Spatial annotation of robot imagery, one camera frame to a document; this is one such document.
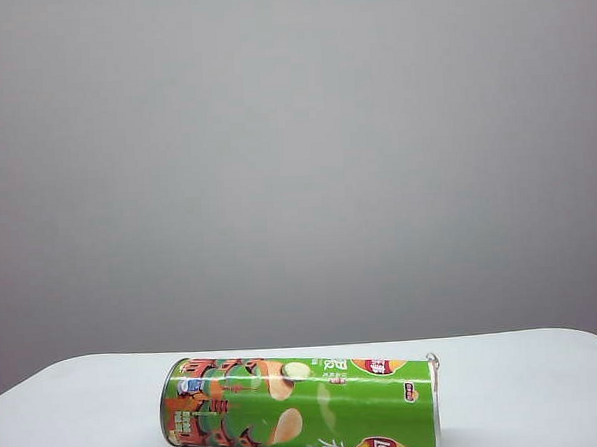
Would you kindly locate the green potato chip tub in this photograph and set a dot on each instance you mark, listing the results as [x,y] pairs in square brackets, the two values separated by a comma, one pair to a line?
[298,409]

